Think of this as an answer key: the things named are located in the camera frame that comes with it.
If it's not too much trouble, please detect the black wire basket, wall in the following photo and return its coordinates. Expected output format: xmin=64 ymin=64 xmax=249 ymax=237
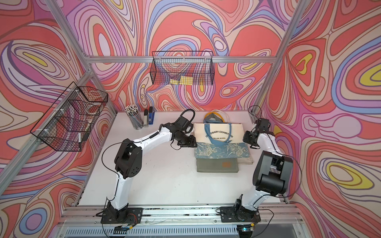
xmin=150 ymin=50 xmax=215 ymax=86
xmin=30 ymin=82 xmax=108 ymax=152

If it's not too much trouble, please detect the black wire basket, back wall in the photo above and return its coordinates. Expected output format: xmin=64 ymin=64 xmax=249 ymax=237
xmin=150 ymin=50 xmax=215 ymax=86

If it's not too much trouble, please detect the cream bag with blue handles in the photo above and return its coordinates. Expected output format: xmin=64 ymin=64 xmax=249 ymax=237
xmin=194 ymin=119 xmax=250 ymax=159

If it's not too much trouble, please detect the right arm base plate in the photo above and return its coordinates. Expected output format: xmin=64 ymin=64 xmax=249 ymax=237
xmin=218 ymin=206 xmax=261 ymax=224

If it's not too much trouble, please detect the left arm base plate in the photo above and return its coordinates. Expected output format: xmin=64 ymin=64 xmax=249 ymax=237
xmin=99 ymin=207 xmax=143 ymax=225

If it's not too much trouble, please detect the cream bag with yellow handles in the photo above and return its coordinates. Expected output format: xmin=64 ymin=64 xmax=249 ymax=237
xmin=203 ymin=109 xmax=253 ymax=164

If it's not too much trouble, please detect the black wire basket, left wall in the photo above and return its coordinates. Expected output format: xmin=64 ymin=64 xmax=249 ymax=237
xmin=30 ymin=82 xmax=108 ymax=152

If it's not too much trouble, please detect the clear cup of pencils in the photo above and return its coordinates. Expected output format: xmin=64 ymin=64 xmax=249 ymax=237
xmin=125 ymin=104 xmax=143 ymax=130

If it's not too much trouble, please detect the green canvas bag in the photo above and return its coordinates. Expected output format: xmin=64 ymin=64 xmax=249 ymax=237
xmin=196 ymin=158 xmax=239 ymax=173

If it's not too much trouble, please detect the grey stapler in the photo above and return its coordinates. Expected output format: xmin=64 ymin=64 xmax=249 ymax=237
xmin=143 ymin=109 xmax=149 ymax=128

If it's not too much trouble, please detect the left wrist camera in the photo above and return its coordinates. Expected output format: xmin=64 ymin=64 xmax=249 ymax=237
xmin=174 ymin=116 xmax=193 ymax=133

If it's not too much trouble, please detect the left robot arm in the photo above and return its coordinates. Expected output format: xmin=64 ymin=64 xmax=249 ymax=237
xmin=110 ymin=123 xmax=197 ymax=212

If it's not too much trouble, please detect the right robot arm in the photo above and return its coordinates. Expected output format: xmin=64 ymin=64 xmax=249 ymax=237
xmin=234 ymin=133 xmax=293 ymax=215

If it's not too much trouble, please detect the yellow sticky note pad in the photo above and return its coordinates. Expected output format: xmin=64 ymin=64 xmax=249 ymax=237
xmin=179 ymin=75 xmax=193 ymax=85

